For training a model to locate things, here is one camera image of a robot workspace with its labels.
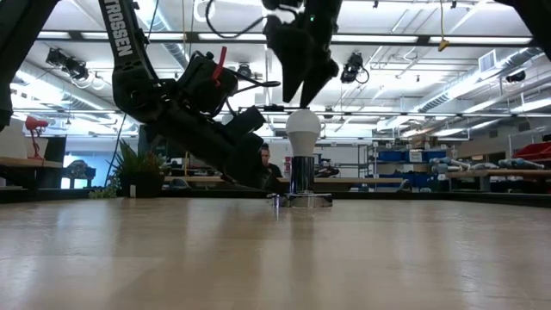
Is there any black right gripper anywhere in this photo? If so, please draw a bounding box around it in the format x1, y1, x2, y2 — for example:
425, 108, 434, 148
263, 14, 341, 109

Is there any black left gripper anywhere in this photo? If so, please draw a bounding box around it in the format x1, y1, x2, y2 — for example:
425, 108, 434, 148
147, 104, 284, 195

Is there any chrome lamp socket base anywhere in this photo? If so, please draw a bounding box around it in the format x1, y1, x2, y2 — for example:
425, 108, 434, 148
270, 155, 334, 209

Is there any white light bulb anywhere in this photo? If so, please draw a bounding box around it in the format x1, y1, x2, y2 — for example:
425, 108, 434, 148
285, 108, 322, 158

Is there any person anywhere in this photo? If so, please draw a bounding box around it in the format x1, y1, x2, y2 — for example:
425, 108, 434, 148
257, 144, 283, 181

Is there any black ceiling spotlight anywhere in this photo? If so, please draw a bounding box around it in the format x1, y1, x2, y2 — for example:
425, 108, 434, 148
340, 52, 370, 85
45, 46, 90, 82

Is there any red tag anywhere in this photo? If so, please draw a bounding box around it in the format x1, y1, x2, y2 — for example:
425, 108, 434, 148
210, 46, 228, 83

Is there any potted succulent plant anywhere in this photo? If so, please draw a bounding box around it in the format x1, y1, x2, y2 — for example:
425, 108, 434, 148
88, 138, 173, 200

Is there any black monitor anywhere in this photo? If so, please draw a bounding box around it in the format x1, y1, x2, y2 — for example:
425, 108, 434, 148
137, 124, 182, 158

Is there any beige desk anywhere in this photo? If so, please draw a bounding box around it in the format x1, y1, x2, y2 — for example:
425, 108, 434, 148
163, 175, 406, 185

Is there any blue storage bin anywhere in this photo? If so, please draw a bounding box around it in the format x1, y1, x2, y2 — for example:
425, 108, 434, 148
378, 149, 410, 164
423, 149, 449, 163

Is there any yellow hanging plug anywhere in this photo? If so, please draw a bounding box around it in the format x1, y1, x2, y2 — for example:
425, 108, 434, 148
437, 0, 451, 53

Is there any ceiling air vent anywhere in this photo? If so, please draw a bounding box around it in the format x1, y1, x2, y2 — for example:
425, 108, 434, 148
478, 49, 497, 73

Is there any wooden workbench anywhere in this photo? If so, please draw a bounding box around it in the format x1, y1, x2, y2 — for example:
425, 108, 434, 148
447, 169, 551, 193

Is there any red desk lamp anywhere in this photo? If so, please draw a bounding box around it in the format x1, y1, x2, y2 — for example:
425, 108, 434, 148
24, 115, 50, 161

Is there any wooden desk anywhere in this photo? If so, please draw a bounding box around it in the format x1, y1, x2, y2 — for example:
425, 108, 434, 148
0, 156, 65, 170

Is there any red storage bin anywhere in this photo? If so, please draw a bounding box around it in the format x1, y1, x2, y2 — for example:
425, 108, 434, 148
511, 141, 551, 163

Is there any white box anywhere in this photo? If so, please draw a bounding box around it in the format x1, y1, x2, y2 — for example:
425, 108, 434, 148
0, 120, 28, 159

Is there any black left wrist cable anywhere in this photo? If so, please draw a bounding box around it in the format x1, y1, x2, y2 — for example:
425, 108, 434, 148
227, 68, 282, 98

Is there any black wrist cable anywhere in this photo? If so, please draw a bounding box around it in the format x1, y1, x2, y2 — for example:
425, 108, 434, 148
227, 68, 282, 98
205, 0, 270, 40

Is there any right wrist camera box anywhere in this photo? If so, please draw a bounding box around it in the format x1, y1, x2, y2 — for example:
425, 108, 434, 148
261, 0, 305, 12

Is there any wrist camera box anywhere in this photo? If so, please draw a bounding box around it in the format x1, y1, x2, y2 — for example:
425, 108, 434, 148
261, 0, 305, 12
176, 50, 239, 116

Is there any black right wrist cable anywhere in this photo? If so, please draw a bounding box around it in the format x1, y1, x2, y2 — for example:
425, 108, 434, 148
205, 0, 270, 40

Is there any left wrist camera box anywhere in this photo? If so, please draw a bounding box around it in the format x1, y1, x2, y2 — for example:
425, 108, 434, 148
176, 50, 239, 116

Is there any black aluminium frame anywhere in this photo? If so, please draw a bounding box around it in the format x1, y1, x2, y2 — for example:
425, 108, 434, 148
0, 188, 551, 208

